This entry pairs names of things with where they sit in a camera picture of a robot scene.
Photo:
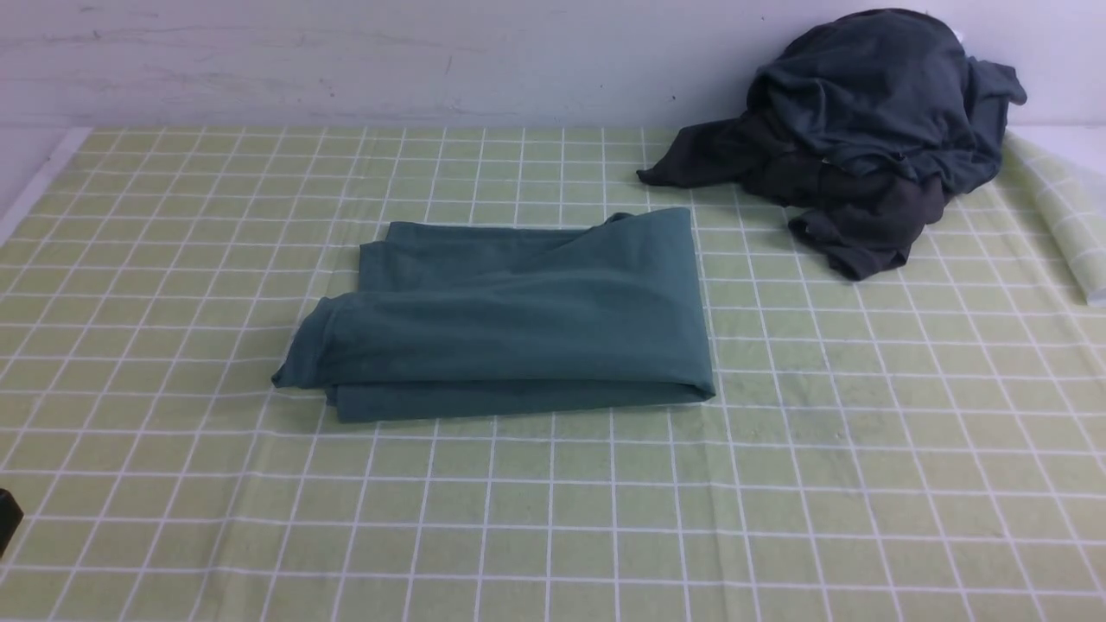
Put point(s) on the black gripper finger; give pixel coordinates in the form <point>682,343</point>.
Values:
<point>11,516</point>

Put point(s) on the green long-sleeved shirt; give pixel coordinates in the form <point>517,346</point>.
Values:
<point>479,321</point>

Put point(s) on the dark grey-blue crumpled shirt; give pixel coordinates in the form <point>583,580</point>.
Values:
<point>892,89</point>

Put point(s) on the dark brown crumpled garment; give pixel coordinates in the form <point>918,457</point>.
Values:
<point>864,224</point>

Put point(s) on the green checkered tablecloth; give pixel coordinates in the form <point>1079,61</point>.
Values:
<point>923,446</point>

